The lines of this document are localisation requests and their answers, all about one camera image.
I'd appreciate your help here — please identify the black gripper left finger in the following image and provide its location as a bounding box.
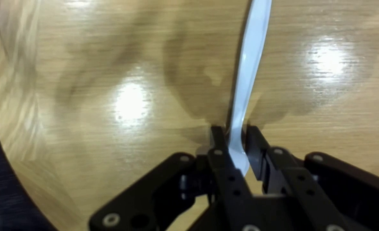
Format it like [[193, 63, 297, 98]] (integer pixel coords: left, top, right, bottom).
[[89, 126, 252, 231]]

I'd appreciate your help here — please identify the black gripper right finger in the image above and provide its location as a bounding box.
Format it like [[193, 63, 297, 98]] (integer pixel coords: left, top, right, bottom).
[[244, 126, 379, 231]]

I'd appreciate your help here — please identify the oval wooden coffee table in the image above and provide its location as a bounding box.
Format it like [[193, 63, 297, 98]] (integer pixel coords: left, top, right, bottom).
[[0, 0, 379, 231]]

